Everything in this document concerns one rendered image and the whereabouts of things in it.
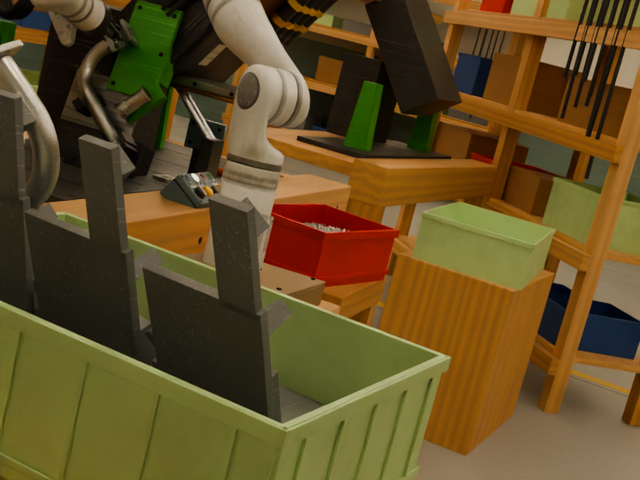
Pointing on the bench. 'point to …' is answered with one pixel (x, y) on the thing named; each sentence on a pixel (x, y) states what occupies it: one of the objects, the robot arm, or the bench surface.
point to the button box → (185, 192)
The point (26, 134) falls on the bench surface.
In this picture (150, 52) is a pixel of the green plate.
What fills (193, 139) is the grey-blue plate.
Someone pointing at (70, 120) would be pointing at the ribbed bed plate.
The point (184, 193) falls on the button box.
